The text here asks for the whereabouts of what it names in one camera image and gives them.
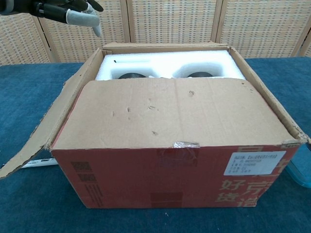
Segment white marker pen black cap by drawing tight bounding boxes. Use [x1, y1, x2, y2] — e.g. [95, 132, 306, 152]
[20, 157, 55, 170]

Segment woven rattan folding screen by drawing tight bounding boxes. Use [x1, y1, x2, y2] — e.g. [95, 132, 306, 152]
[0, 0, 311, 66]

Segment blue velvet table cloth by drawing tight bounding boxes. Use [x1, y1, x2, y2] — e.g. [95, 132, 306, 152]
[0, 56, 311, 233]

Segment white foam packing insert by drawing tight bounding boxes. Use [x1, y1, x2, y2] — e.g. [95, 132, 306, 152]
[95, 50, 246, 81]

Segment red cardboard shipping box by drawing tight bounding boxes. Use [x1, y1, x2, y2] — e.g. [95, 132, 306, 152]
[0, 41, 311, 209]

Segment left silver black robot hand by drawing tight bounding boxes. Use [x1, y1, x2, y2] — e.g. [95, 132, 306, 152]
[0, 0, 104, 37]

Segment black round cup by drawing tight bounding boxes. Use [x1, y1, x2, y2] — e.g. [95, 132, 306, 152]
[187, 72, 214, 79]
[118, 72, 146, 80]

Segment clear blue plastic container lid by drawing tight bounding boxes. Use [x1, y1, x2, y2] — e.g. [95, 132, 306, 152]
[285, 142, 311, 187]

